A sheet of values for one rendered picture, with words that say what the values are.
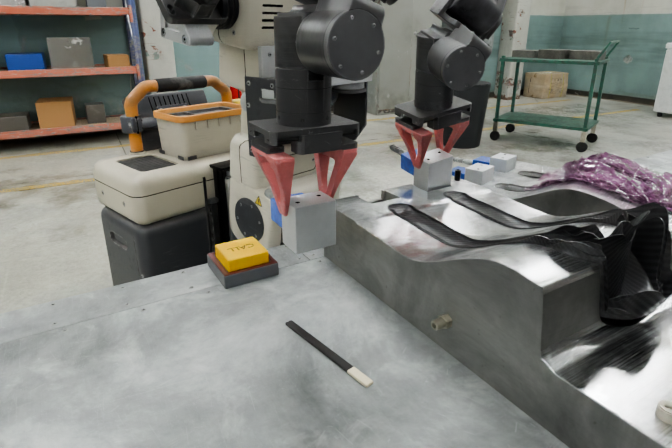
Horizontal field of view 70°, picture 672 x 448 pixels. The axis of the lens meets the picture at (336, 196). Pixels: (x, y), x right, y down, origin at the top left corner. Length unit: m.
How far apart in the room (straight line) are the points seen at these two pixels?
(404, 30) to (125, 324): 6.21
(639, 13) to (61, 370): 8.72
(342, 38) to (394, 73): 6.20
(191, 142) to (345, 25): 0.91
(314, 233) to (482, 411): 0.24
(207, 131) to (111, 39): 4.67
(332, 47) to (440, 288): 0.28
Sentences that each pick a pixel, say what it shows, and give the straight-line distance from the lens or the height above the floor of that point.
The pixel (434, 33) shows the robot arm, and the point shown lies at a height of 1.13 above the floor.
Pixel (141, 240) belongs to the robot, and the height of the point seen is 0.66.
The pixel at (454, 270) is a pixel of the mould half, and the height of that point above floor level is 0.90.
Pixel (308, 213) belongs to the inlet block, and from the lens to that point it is 0.51.
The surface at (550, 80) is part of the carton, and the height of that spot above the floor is 0.30.
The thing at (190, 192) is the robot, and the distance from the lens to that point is 1.25.
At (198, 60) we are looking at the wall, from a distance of 6.06.
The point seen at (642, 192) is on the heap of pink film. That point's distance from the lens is 0.88.
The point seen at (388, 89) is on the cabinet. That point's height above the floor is 0.34.
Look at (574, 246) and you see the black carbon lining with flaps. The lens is 0.49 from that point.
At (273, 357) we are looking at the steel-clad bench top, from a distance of 0.55.
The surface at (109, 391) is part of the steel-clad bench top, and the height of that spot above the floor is 0.80.
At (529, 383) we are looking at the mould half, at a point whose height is 0.83.
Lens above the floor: 1.14
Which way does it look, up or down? 20 degrees down
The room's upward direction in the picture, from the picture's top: straight up
